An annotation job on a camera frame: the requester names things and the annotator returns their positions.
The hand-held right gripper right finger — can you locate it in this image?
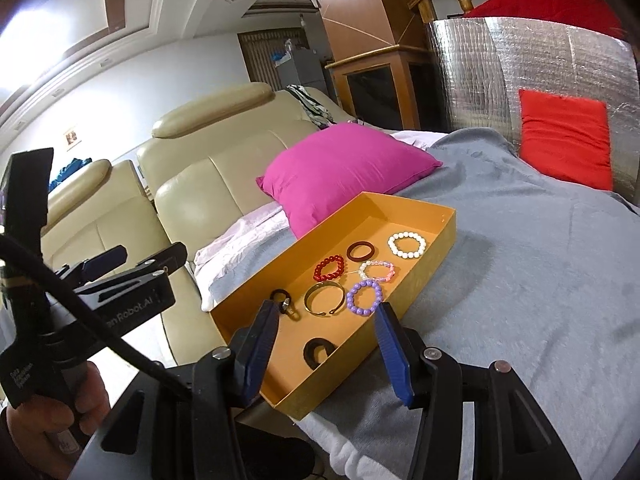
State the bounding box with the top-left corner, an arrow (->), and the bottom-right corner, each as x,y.
375,302 -> 583,480

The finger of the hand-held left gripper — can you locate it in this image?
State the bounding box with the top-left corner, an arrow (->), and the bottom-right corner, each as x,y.
52,245 -> 127,286
75,241 -> 188,293

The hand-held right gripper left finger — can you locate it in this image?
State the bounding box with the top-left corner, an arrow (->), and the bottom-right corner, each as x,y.
67,300 -> 281,480

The thick black ring bangle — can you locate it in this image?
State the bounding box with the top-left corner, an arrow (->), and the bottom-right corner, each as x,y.
303,337 -> 338,371

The black hair tie with charm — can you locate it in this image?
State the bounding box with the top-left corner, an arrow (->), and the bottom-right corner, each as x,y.
270,288 -> 303,322

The gold metal bangle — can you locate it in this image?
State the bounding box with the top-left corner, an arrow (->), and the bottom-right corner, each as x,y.
305,281 -> 347,318

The purple bead bracelet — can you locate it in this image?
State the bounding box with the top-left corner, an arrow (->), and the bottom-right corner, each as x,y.
346,280 -> 385,317

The pink and white bead bracelet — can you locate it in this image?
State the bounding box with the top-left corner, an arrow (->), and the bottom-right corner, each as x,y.
358,260 -> 397,285

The red bead bracelet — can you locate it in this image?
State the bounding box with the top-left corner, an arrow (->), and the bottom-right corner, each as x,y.
313,255 -> 347,283

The orange cardboard tray box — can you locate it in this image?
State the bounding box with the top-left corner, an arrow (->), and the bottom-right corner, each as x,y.
209,191 -> 457,420

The person's left hand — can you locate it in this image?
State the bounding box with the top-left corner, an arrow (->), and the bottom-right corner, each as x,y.
0,360 -> 111,480

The beige leather armchair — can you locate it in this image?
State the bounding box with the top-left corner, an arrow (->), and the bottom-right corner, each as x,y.
39,159 -> 168,281

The blue cloth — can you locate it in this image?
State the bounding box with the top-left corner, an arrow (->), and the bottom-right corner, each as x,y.
50,157 -> 93,191

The pale lilac sheet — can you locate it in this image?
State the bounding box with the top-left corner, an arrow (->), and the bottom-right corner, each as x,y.
192,129 -> 448,313

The beige leather sofa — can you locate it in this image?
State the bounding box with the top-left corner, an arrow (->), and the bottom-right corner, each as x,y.
137,81 -> 351,366

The grey blanket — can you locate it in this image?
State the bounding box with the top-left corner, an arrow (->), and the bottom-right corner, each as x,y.
295,127 -> 640,480

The magenta pillow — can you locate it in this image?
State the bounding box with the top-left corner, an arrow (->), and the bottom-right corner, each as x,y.
256,122 -> 443,240

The striped cloth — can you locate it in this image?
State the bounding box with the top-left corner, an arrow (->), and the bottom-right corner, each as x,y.
286,85 -> 336,128

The wooden lattice door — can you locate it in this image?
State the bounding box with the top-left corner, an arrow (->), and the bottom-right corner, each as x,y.
237,27 -> 311,86

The grey refrigerator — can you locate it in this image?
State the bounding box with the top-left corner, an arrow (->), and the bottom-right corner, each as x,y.
274,49 -> 331,92

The red pillow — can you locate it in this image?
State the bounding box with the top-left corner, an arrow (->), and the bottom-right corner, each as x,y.
517,89 -> 615,192

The silver foil insulation panel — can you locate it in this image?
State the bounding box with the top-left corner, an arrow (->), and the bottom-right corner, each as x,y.
425,16 -> 640,201

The wooden glass-front cabinet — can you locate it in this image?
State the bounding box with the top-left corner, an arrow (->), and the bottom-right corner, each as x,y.
324,44 -> 443,131

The red blanket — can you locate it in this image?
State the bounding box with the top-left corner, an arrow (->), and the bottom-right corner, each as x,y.
467,0 -> 626,41

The maroon ring bangle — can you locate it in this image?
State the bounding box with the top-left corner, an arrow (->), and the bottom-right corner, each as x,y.
346,241 -> 378,263

